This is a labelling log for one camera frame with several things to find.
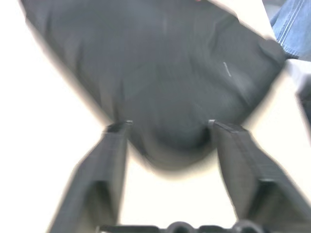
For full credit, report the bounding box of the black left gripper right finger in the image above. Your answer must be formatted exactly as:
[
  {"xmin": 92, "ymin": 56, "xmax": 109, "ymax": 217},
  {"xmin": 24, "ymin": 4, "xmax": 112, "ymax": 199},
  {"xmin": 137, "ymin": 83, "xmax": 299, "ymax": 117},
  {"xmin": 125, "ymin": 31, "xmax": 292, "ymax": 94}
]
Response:
[{"xmin": 208, "ymin": 119, "xmax": 311, "ymax": 233}]

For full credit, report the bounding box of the dark grey cloth garment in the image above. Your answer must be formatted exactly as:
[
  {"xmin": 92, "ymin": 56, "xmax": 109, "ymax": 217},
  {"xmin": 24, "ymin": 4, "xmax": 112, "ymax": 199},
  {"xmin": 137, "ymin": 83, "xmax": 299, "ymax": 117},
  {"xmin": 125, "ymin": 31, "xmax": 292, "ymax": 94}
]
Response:
[{"xmin": 20, "ymin": 0, "xmax": 286, "ymax": 174}]

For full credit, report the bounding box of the person in blue jeans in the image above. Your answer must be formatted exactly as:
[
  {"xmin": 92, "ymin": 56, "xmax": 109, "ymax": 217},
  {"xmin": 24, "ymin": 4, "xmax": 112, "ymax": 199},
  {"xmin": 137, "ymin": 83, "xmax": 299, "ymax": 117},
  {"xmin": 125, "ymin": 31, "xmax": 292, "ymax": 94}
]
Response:
[{"xmin": 269, "ymin": 0, "xmax": 311, "ymax": 60}]

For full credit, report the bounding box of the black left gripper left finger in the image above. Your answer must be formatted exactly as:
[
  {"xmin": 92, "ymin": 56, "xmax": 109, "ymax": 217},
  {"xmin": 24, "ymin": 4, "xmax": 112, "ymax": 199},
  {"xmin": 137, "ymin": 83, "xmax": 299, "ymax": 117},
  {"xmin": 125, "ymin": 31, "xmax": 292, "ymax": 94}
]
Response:
[{"xmin": 45, "ymin": 119, "xmax": 134, "ymax": 233}]

